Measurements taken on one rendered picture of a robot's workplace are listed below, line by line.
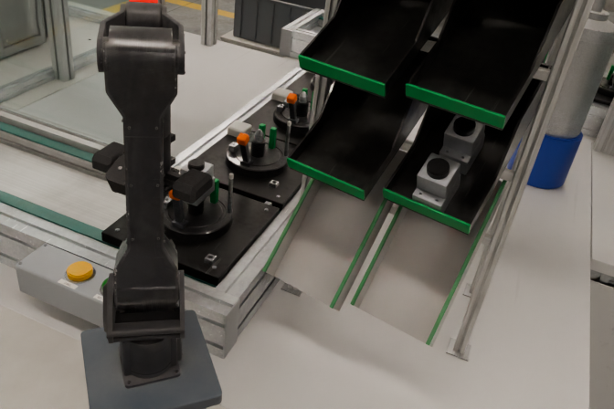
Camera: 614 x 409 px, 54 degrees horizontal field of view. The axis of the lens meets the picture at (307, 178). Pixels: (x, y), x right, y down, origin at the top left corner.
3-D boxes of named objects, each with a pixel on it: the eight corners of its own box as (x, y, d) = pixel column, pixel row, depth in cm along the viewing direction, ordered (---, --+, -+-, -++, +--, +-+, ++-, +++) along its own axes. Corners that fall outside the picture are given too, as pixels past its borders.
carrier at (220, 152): (281, 212, 121) (288, 159, 114) (180, 177, 128) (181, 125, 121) (324, 162, 141) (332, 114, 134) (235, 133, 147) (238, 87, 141)
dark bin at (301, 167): (364, 202, 85) (361, 170, 79) (288, 168, 90) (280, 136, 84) (449, 77, 97) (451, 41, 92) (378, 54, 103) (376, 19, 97)
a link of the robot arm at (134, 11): (185, 68, 59) (184, -34, 60) (96, 66, 57) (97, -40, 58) (179, 129, 87) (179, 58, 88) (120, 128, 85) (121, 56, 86)
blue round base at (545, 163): (562, 195, 158) (583, 146, 150) (503, 178, 162) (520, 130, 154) (565, 170, 170) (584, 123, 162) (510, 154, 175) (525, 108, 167)
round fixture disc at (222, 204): (207, 252, 105) (208, 243, 104) (141, 226, 109) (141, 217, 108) (245, 212, 116) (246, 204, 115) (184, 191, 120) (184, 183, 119)
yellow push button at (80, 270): (81, 288, 96) (80, 279, 95) (62, 280, 97) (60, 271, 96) (98, 274, 99) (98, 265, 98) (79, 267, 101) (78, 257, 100)
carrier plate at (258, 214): (217, 287, 101) (218, 277, 99) (101, 240, 107) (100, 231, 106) (279, 215, 120) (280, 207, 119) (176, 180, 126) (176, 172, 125)
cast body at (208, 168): (196, 206, 106) (197, 173, 103) (175, 199, 108) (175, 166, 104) (220, 185, 113) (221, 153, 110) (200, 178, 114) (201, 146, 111)
